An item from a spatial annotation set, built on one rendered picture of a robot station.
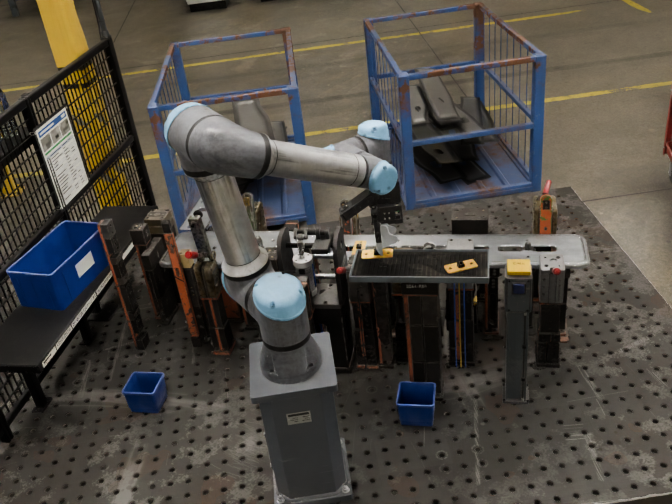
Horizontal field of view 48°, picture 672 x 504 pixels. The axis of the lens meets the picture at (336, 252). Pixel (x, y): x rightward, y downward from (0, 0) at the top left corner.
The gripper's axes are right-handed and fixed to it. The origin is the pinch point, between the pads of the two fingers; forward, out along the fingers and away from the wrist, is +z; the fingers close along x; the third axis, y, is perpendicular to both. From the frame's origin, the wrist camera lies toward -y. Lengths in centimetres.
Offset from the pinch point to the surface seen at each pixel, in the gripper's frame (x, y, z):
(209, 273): 25, -53, 16
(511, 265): -7.3, 34.2, 5.8
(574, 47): 507, 205, 100
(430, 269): -5.3, 13.1, 5.3
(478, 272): -9.0, 25.2, 5.7
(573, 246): 24, 60, 21
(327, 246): 12.3, -14.3, 4.3
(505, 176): 239, 84, 95
